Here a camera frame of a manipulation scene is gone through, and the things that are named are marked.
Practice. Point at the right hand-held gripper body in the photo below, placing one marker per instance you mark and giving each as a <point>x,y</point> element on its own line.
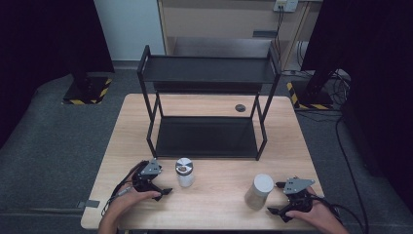
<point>298,187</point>

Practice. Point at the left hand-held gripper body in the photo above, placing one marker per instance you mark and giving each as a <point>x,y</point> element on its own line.
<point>151,169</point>

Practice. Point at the jar with white lid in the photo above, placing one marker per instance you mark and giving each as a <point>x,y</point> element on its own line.
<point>259,193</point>

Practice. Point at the glass jar with silver lid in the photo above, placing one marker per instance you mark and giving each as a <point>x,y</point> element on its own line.
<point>185,175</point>

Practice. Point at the black two-tier metal rack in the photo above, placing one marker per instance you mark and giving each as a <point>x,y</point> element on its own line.
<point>207,70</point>

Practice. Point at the person's right hand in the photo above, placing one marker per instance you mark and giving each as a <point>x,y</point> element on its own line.
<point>319,213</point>

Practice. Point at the person's left hand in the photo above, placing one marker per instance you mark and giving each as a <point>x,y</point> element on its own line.
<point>130,201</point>

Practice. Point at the grey tape piece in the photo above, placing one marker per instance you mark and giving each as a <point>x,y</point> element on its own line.
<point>89,203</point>

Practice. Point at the round black table grommet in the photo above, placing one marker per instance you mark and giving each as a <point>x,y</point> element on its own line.
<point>240,108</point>

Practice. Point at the black stand base striped tape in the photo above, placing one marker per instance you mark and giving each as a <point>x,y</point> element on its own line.
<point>86,94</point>
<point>311,96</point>

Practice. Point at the black curtain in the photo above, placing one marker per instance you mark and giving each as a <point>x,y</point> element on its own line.
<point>380,81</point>
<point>39,48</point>

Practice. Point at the grey flat strip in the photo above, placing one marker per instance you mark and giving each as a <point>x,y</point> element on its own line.
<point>264,33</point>

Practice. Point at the white wall socket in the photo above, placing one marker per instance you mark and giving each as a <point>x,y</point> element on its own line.
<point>285,5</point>

